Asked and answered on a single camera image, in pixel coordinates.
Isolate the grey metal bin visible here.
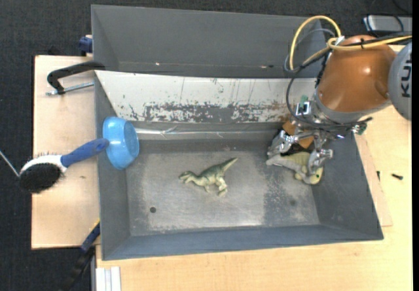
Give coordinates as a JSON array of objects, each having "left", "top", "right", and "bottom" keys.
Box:
[{"left": 90, "top": 4, "right": 384, "bottom": 261}]

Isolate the pale yellow toy dinosaur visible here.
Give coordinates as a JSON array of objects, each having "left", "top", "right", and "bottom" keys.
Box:
[{"left": 265, "top": 151, "right": 324, "bottom": 185}]

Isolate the green toy dinosaur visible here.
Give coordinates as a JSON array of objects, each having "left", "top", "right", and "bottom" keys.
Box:
[{"left": 178, "top": 157, "right": 239, "bottom": 197}]

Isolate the orange-brown toy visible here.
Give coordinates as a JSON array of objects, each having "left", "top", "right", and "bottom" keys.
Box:
[{"left": 282, "top": 120, "right": 315, "bottom": 150}]

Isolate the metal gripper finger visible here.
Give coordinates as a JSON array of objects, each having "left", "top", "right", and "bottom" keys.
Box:
[
  {"left": 307, "top": 138, "right": 334, "bottom": 175},
  {"left": 266, "top": 130, "right": 296, "bottom": 158}
]

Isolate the blue-handled black brush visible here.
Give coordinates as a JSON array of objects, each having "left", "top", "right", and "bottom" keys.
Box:
[{"left": 18, "top": 137, "right": 110, "bottom": 194}]

